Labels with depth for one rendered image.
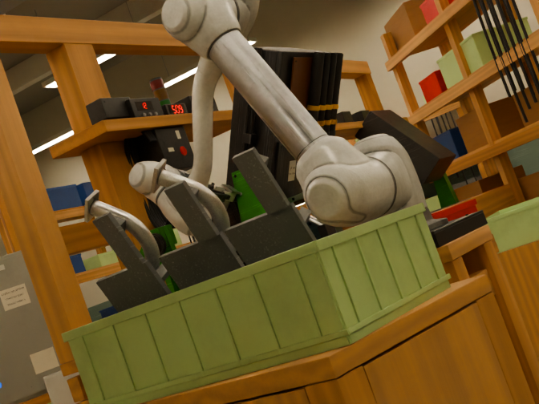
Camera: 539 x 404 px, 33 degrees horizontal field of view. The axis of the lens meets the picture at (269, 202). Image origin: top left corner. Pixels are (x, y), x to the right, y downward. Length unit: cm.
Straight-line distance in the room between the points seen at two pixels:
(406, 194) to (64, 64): 131
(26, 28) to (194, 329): 162
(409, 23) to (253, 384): 555
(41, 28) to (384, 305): 182
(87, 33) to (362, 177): 139
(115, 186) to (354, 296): 164
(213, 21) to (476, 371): 112
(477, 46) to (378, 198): 395
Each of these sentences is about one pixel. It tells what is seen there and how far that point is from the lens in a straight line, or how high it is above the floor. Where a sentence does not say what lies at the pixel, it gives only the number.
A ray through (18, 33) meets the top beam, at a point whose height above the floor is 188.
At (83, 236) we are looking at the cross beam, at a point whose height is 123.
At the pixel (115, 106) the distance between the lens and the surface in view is 305.
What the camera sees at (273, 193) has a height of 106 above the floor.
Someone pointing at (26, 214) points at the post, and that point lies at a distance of 274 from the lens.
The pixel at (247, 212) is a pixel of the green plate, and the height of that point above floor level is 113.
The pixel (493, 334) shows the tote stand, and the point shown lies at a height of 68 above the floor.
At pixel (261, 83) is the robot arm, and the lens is 228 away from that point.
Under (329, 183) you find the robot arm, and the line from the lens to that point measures 210.
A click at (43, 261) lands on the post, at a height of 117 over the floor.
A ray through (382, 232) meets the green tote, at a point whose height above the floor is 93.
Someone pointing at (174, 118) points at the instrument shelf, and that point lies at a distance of 318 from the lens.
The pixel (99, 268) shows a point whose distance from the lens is 847.
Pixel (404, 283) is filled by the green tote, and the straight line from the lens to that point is 164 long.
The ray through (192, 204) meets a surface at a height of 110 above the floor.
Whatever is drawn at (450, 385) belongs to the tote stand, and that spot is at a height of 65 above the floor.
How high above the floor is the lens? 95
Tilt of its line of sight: 3 degrees up
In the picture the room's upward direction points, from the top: 20 degrees counter-clockwise
